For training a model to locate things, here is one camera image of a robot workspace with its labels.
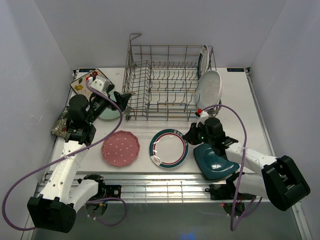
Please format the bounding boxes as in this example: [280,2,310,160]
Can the grey wire dish rack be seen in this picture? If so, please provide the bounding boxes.
[122,33,217,121]

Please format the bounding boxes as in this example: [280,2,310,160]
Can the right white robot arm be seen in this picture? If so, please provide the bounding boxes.
[183,117,311,211]

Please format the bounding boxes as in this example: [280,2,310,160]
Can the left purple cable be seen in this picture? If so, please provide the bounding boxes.
[2,76,128,231]

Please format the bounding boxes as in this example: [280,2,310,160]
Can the pink polka dot plate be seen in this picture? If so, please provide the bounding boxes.
[101,130,141,168]

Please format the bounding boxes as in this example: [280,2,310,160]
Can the white oval plate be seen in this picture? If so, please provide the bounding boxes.
[194,70,223,109]

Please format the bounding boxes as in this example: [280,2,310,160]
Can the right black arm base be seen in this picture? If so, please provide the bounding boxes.
[203,174,256,201]

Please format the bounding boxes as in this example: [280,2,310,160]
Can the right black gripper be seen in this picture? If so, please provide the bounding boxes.
[183,121,215,145]

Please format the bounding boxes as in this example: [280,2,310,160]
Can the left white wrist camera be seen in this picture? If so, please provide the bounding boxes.
[86,75,111,93]

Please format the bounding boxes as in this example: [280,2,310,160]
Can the mint green flower plate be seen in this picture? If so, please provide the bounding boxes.
[99,90,120,121]

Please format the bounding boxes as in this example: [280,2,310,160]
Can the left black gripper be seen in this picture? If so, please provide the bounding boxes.
[86,84,131,124]

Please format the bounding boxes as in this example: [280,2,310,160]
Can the dark teal square plate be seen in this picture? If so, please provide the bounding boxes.
[193,143,240,181]

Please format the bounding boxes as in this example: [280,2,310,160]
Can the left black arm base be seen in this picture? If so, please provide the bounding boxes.
[83,174,122,201]

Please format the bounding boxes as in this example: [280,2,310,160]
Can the dark square floral plate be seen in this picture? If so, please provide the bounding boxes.
[51,106,69,138]

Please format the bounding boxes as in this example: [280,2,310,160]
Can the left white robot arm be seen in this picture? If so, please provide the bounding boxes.
[27,90,132,233]

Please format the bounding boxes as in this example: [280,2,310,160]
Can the cream square floral plate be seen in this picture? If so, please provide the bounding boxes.
[69,68,112,98]

